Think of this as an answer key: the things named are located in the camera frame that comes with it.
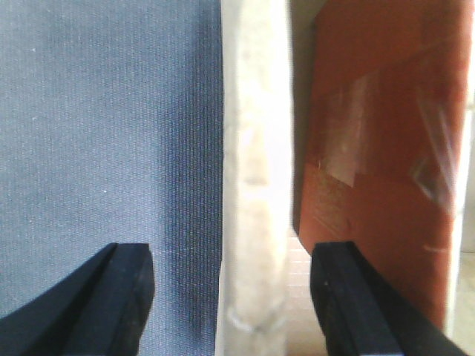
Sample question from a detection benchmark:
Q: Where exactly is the dark blue table cloth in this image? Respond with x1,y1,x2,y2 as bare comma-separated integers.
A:
1,1,223,355

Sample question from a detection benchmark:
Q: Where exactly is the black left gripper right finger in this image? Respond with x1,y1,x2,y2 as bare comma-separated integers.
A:
310,242,464,355

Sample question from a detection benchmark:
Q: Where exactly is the red-brown cardboard box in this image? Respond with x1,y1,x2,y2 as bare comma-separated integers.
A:
298,1,474,329

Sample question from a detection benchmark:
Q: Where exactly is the white foam strip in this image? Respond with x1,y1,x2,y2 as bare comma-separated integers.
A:
215,1,293,355

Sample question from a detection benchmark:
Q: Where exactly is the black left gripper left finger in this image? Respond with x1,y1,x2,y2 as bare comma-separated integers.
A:
1,243,154,355

